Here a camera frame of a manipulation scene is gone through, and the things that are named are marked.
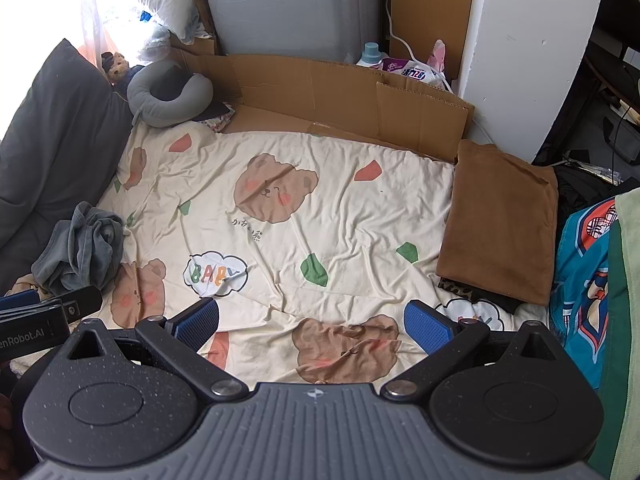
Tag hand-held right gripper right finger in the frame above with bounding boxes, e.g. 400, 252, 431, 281
382, 300, 561, 403

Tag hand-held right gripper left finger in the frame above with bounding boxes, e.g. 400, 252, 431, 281
64, 297, 248, 403

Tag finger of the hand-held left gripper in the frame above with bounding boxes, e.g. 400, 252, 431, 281
0, 289, 63, 318
47, 285, 104, 323

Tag blue denim pants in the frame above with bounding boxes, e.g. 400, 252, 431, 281
31, 201, 126, 296

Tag leopard print folded garment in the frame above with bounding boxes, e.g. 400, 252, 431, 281
437, 277, 476, 301

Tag black folded garment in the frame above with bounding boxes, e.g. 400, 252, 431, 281
470, 287, 523, 316

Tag bear print bed sheet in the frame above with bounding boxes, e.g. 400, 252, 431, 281
95, 122, 551, 386

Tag brown folded garment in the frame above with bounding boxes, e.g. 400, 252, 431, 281
436, 140, 559, 307

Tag teal cartoon print cloth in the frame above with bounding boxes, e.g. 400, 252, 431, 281
547, 197, 621, 391

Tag green cloth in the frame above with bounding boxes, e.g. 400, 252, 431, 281
587, 192, 640, 480

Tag floral patterned cloth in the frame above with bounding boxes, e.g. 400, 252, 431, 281
202, 107, 236, 133

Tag grey neck pillow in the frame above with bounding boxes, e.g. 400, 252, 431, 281
126, 60, 215, 128

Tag black cloth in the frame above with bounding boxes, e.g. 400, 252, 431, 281
150, 67, 236, 122

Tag crumpled silver foil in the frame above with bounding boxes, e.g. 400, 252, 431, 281
565, 157, 623, 186

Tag brown teddy bear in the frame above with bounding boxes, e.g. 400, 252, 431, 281
101, 51, 132, 83

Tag purple white detergent bag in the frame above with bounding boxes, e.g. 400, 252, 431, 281
382, 57, 451, 90

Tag flattened cardboard sheet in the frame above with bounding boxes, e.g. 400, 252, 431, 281
170, 45, 476, 163

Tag clear plastic bag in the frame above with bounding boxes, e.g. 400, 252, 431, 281
132, 22, 173, 66

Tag pink bottle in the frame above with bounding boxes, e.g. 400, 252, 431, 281
427, 39, 447, 73

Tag black chair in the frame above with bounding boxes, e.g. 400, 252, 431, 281
580, 35, 640, 161

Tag detergent bottle blue cap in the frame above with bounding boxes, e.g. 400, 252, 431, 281
356, 41, 386, 67

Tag tall cardboard box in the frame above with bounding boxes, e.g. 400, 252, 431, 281
387, 0, 478, 81

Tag white cable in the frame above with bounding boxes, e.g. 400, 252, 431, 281
384, 0, 493, 146

